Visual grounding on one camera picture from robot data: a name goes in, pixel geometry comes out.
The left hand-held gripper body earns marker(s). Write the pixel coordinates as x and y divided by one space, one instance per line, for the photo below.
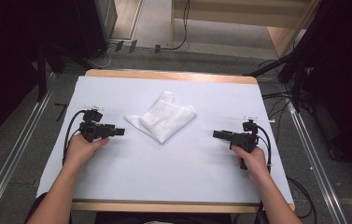
93 130

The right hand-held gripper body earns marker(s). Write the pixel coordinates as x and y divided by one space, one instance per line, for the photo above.
243 140

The person's left hand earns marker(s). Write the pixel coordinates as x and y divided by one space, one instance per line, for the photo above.
81 151

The person's right hand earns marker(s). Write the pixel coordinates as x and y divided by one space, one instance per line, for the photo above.
253 163

